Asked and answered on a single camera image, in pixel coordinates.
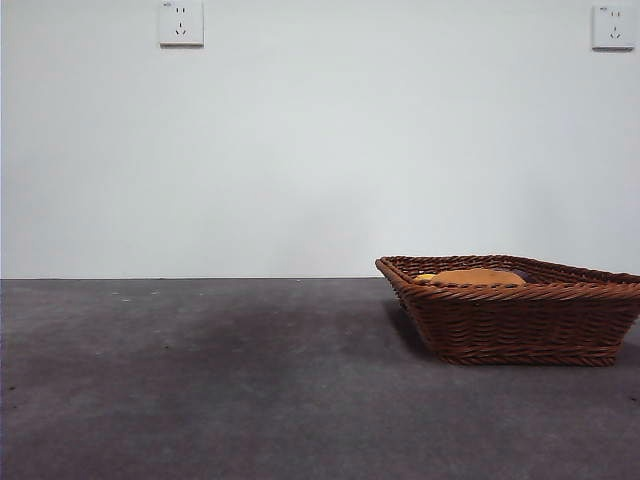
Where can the yellow corn cob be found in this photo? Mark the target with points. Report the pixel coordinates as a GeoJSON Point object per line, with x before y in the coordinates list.
{"type": "Point", "coordinates": [425, 276]}

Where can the brown potato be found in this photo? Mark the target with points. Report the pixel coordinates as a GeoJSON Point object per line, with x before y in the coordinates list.
{"type": "Point", "coordinates": [475, 277]}

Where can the brown wicker basket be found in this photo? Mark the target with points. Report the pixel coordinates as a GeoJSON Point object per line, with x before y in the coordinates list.
{"type": "Point", "coordinates": [510, 325]}

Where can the purple eggplant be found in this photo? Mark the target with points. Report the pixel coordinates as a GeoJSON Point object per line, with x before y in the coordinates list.
{"type": "Point", "coordinates": [527, 276]}

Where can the white wall socket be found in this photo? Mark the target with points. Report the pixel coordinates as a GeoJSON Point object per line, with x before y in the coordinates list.
{"type": "Point", "coordinates": [181, 24]}
{"type": "Point", "coordinates": [613, 27]}

